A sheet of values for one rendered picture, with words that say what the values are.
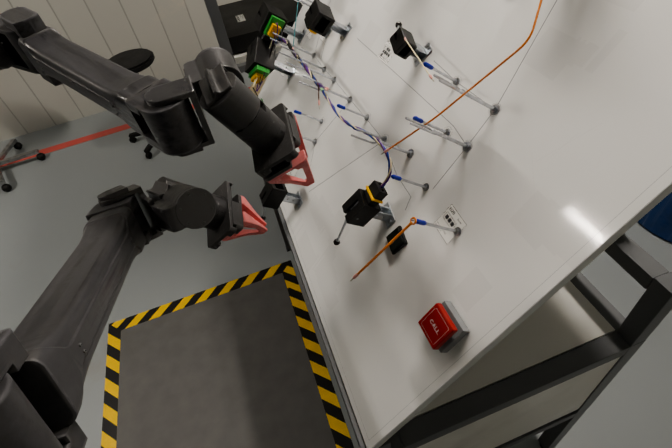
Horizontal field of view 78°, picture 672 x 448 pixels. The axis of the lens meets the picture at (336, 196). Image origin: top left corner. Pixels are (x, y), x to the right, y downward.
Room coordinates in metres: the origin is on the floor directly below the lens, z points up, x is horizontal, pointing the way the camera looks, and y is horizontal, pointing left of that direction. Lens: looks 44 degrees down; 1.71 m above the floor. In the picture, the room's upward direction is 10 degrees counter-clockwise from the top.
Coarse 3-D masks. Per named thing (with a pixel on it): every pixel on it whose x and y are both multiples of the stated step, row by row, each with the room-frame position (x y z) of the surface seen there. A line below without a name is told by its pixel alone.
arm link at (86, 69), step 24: (24, 24) 0.69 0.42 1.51; (24, 48) 0.67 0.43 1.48; (48, 48) 0.65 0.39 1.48; (72, 48) 0.64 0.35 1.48; (48, 72) 0.64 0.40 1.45; (72, 72) 0.57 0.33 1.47; (96, 72) 0.55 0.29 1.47; (120, 72) 0.55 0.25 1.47; (96, 96) 0.53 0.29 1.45; (120, 96) 0.48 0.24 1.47; (144, 120) 0.47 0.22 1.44; (168, 120) 0.43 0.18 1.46; (192, 120) 0.45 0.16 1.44; (168, 144) 0.43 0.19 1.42; (192, 144) 0.44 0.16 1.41
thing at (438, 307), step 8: (440, 304) 0.33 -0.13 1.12; (432, 312) 0.32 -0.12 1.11; (440, 312) 0.31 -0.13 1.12; (424, 320) 0.32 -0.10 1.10; (432, 320) 0.31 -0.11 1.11; (440, 320) 0.30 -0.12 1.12; (448, 320) 0.30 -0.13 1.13; (424, 328) 0.31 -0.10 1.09; (432, 328) 0.30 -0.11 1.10; (440, 328) 0.29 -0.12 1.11; (448, 328) 0.29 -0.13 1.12; (456, 328) 0.28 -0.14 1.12; (432, 336) 0.29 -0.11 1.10; (440, 336) 0.28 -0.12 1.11; (448, 336) 0.28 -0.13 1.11; (432, 344) 0.28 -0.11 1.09; (440, 344) 0.28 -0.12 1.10
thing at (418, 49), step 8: (400, 24) 0.82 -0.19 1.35; (400, 32) 0.77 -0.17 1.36; (408, 32) 0.78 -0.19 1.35; (392, 40) 0.77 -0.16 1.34; (400, 40) 0.75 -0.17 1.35; (408, 40) 0.75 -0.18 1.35; (392, 48) 0.76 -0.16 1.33; (400, 48) 0.74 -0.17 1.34; (408, 48) 0.75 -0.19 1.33; (416, 48) 0.76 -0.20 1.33; (424, 48) 0.78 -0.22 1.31; (400, 56) 0.75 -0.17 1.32; (408, 56) 0.75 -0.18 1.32; (424, 56) 0.76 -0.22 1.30; (416, 64) 0.77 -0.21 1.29
